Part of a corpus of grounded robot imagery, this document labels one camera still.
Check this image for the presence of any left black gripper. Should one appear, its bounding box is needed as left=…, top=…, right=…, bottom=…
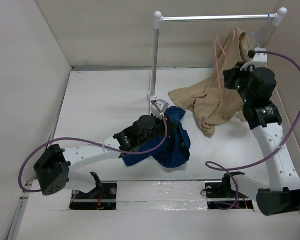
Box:
left=138, top=112, right=177, bottom=147

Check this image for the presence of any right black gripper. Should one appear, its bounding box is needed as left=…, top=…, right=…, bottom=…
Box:
left=223, top=61, right=257, bottom=104

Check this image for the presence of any blue t shirt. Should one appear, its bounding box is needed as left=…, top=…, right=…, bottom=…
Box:
left=123, top=106, right=191, bottom=169

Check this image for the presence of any pink wire hanger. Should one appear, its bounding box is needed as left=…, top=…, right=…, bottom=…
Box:
left=214, top=35, right=231, bottom=103

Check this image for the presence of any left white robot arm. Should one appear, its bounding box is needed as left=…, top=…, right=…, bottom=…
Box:
left=33, top=114, right=178, bottom=199

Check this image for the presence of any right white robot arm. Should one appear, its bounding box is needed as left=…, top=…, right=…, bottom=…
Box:
left=221, top=62, right=300, bottom=216

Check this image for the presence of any beige t shirt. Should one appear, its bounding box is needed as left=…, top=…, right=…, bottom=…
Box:
left=169, top=28, right=252, bottom=138

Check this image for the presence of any white metal clothes rack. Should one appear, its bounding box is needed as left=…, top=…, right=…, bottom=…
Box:
left=147, top=7, right=288, bottom=101

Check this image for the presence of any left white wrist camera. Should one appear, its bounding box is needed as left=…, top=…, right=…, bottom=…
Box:
left=150, top=99, right=169, bottom=119

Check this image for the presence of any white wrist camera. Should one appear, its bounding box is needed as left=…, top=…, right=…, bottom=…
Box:
left=248, top=47, right=268, bottom=68
left=150, top=99, right=169, bottom=119

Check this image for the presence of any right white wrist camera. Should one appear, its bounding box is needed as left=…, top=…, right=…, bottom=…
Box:
left=248, top=47, right=268, bottom=68

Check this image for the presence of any blue wire hanger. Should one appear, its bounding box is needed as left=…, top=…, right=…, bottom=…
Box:
left=247, top=12, right=272, bottom=51

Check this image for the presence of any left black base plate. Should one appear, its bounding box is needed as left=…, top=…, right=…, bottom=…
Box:
left=69, top=182, right=117, bottom=211

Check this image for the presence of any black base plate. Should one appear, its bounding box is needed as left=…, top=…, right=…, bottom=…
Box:
left=200, top=180, right=254, bottom=210
left=69, top=182, right=117, bottom=211

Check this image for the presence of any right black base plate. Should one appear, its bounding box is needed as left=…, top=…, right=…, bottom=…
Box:
left=200, top=180, right=254, bottom=210

